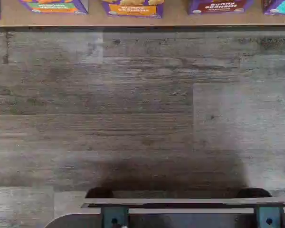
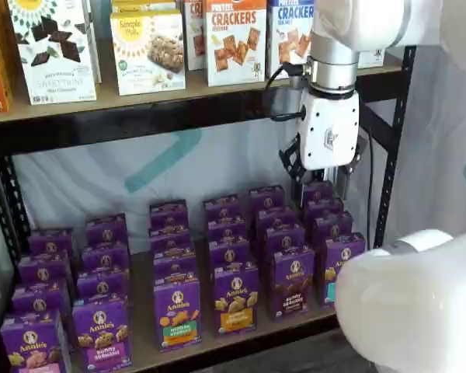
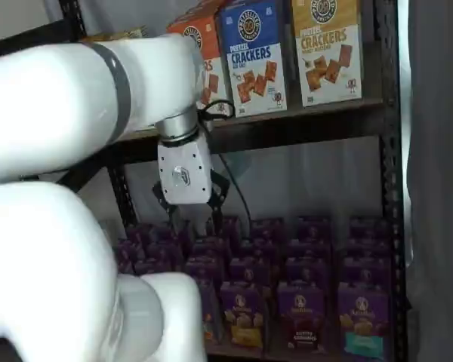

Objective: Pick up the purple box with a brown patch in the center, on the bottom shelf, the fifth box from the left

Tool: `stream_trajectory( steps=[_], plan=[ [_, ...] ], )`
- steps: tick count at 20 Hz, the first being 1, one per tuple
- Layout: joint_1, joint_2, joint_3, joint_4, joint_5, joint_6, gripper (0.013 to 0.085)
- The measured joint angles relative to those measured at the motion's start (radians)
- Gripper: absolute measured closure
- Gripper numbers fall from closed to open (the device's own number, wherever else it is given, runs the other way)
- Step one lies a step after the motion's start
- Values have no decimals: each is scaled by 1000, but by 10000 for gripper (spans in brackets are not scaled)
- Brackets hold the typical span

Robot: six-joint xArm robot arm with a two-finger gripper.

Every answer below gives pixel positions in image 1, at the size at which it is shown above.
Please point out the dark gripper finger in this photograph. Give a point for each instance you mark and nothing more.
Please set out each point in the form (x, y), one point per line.
(114, 217)
(270, 217)

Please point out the purple Annie's box brown patch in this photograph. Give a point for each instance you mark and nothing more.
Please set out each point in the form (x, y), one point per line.
(221, 7)

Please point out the wooden shelf board with Annie's boxes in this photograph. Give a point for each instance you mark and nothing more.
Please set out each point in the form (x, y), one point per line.
(175, 21)

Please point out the purple Annie's box orange patch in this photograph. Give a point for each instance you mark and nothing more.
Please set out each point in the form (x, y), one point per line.
(133, 9)

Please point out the purple Annie's box teal patch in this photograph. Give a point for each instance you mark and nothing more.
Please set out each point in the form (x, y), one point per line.
(282, 8)

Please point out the purple Annie's box green patch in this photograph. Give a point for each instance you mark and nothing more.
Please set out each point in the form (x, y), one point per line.
(52, 7)

